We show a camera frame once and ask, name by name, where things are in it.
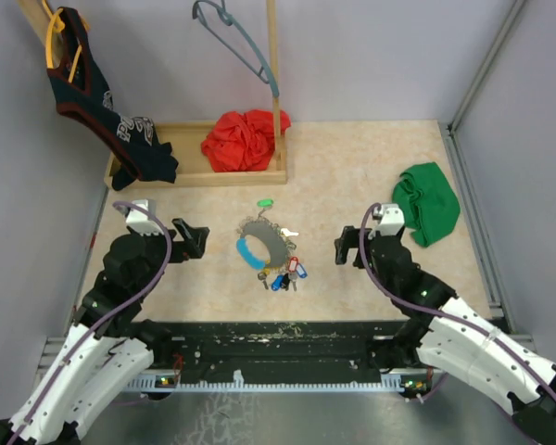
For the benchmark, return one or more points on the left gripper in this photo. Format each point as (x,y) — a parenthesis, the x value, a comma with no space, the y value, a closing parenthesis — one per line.
(195,237)

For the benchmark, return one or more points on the large metal keyring with keys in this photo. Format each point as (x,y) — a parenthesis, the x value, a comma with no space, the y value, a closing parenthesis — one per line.
(269,249)

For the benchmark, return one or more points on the yellow clothes hanger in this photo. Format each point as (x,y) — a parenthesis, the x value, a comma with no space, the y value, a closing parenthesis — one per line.
(54,41)

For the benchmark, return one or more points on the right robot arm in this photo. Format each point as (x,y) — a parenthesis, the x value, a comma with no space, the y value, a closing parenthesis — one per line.
(444,332)

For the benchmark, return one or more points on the red cloth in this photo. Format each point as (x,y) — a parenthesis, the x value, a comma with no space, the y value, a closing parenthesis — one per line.
(241,142)

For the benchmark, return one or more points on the navy tank top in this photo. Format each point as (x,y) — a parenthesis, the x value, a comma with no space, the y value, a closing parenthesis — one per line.
(82,94)

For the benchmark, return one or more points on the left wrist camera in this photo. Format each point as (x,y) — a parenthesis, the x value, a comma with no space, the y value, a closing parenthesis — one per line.
(141,223)

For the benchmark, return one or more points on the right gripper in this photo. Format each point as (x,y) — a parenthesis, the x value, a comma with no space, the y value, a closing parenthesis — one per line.
(347,240)

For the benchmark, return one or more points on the green cloth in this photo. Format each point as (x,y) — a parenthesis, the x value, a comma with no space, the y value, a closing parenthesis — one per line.
(430,207)

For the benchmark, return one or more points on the wooden rack tray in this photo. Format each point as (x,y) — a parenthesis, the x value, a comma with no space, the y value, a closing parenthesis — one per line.
(185,137)

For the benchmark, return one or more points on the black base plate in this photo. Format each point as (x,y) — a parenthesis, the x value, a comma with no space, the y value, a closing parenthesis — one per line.
(292,353)

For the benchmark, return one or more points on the green tagged key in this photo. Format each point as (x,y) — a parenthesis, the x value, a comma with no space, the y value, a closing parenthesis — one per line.
(264,206)

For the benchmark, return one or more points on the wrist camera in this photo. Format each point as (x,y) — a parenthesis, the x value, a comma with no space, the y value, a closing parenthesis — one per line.
(141,223)
(389,219)

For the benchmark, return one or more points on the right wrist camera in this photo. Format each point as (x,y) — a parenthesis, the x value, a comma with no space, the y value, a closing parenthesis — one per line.
(389,219)

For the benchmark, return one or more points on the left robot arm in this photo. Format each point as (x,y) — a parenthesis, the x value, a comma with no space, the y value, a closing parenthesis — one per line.
(104,350)

